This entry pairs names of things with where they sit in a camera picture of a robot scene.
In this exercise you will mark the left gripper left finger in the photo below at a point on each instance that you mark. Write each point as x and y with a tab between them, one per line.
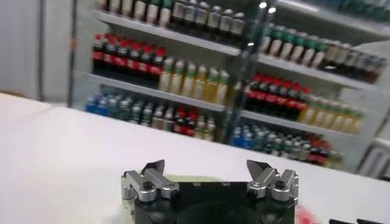
146	185

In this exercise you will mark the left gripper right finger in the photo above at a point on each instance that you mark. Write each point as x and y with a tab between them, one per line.
274	184

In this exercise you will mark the light green T-shirt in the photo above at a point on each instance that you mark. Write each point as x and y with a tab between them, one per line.
195	178

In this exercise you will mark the white-cap pale-label bottle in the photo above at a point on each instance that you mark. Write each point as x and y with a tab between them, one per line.
287	149
278	147

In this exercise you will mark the white-cap dark drink bottle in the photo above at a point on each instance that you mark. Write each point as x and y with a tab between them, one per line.
304	153
202	18
178	13
295	151
136	114
214	21
190	15
147	116
226	24
237	27

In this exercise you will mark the green-tinted water bottle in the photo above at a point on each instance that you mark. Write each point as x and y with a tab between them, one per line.
269	145
124	111
113	109
259	143

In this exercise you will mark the blue-label water bottle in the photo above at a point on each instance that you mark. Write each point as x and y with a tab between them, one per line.
238	138
102	107
248	140
91	105

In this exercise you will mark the yellow tea bottle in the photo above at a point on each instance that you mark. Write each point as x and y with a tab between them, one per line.
338	160
177	81
222	91
200	129
347	123
211	89
308	115
329	119
330	159
165	79
210	131
189	83
338	121
200	86
318	117

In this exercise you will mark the beige-label dark drink bottle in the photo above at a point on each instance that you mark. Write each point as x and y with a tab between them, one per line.
331	56
168	120
341	59
158	118

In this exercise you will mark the white side table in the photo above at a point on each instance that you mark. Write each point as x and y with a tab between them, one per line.
377	158

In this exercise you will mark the green-cap white-label tea bottle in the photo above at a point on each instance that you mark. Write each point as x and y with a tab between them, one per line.
276	45
127	7
165	16
153	13
309	54
140	10
114	5
298	51
266	42
287	48
320	58

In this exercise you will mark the black cabinet post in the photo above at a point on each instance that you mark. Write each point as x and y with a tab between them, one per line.
243	91

